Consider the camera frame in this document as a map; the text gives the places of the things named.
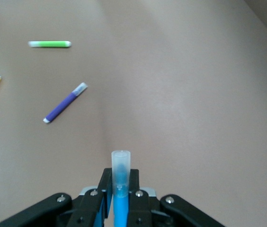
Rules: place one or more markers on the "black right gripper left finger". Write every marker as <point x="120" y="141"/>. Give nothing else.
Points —
<point x="93" y="205"/>

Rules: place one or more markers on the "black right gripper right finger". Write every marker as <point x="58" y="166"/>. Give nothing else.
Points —
<point x="137" y="205"/>

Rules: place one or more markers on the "blue highlighter marker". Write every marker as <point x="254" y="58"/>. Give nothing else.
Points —
<point x="120" y="203"/>

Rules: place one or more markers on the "purple highlighter marker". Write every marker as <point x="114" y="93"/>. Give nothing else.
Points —
<point x="62" y="106"/>

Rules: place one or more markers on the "green highlighter marker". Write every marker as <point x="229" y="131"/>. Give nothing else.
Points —
<point x="50" y="44"/>

